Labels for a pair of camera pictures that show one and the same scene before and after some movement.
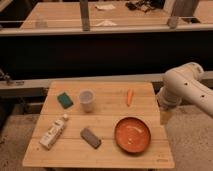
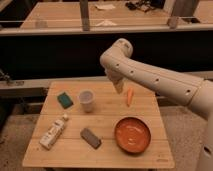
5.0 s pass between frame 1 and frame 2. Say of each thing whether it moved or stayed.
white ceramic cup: stayed
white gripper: moved
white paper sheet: stayed
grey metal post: stayed
